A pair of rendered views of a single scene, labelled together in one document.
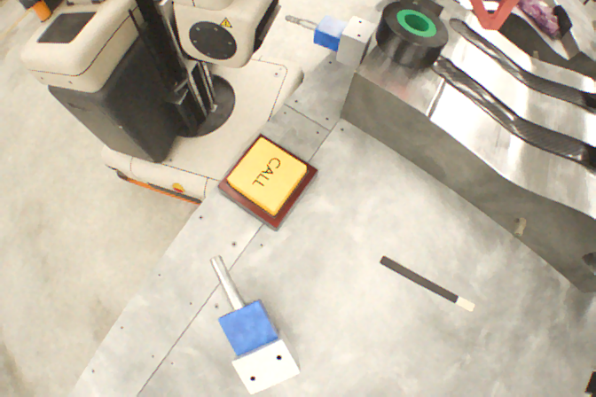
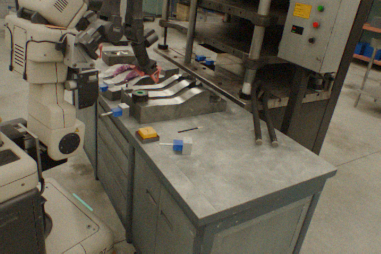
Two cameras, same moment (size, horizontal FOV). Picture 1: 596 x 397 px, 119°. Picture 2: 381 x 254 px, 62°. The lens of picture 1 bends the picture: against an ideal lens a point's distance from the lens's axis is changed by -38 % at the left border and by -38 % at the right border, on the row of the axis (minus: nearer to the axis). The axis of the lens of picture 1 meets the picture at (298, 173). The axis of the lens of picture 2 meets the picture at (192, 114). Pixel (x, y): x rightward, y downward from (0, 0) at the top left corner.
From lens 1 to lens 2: 123 cm
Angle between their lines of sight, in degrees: 57
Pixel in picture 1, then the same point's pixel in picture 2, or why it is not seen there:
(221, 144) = (64, 228)
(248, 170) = (144, 132)
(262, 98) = (56, 199)
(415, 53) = (145, 97)
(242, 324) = (176, 142)
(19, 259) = not seen: outside the picture
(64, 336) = not seen: outside the picture
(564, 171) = (186, 93)
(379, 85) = (147, 106)
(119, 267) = not seen: outside the picture
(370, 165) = (156, 126)
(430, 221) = (176, 124)
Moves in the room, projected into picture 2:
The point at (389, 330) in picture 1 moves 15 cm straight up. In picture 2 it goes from (194, 136) to (199, 106)
